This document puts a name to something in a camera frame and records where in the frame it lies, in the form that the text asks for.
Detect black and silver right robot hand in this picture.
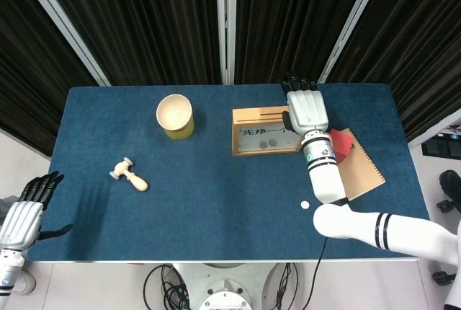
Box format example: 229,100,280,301
280,71,330,137

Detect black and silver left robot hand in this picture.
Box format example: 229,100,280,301
0,171,73,252

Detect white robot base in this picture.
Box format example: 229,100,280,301
172,262,289,310

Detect red cube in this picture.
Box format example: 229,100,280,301
329,128,354,161

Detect kraft spiral notebook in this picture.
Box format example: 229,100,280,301
336,128,386,203

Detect black folding screen panel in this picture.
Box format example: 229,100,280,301
225,0,382,86
0,0,111,161
318,0,461,149
34,0,228,86

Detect wooden toy hammer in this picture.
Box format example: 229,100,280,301
109,157,149,192

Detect blue table cloth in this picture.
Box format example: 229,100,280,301
27,84,441,262

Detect yellow paper cup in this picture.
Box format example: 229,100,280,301
156,94,193,131

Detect black equipment box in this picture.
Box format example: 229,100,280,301
421,132,461,161

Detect black shoe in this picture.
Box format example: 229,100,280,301
439,169,461,203

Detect black office chair base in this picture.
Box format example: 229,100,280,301
431,198,461,286

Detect wooden coin box frame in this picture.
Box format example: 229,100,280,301
232,106,305,157

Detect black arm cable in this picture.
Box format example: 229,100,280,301
305,237,328,310

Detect black cable bundle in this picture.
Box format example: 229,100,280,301
143,263,192,310
272,262,300,310

